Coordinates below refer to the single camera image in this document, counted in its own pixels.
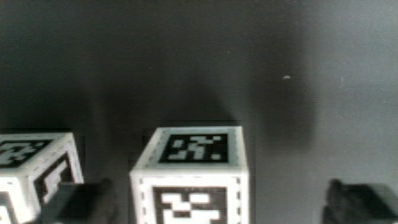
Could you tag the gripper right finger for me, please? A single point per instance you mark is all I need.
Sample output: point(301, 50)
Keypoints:
point(359, 204)

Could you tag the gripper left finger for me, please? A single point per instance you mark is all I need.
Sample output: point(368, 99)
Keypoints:
point(82, 204)

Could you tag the white tagged cube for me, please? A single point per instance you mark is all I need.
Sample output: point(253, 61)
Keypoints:
point(40, 164)
point(191, 177)

